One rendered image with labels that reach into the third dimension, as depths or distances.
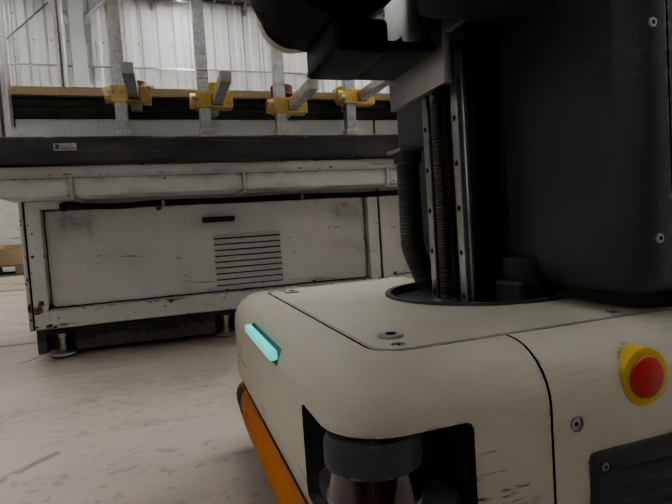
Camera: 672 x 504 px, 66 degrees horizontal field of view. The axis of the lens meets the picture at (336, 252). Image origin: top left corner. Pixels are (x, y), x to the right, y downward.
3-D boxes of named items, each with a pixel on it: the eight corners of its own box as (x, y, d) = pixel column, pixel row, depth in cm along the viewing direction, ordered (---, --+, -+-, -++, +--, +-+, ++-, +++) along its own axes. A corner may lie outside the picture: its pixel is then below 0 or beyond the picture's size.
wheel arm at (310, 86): (319, 91, 149) (318, 77, 149) (308, 91, 148) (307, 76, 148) (286, 123, 190) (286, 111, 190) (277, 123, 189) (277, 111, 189)
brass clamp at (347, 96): (376, 103, 181) (375, 89, 181) (339, 103, 177) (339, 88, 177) (369, 107, 187) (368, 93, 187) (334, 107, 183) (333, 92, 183)
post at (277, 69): (289, 155, 174) (279, 11, 171) (279, 156, 173) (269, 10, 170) (287, 157, 177) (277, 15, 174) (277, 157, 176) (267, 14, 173)
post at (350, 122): (357, 139, 181) (349, -1, 178) (348, 139, 180) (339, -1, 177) (354, 140, 184) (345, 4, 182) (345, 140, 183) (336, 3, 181)
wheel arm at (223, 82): (232, 84, 141) (231, 69, 141) (219, 84, 140) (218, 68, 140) (217, 119, 183) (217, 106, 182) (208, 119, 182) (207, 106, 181)
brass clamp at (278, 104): (308, 112, 174) (307, 97, 174) (269, 111, 170) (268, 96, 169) (303, 116, 180) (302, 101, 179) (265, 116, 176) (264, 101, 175)
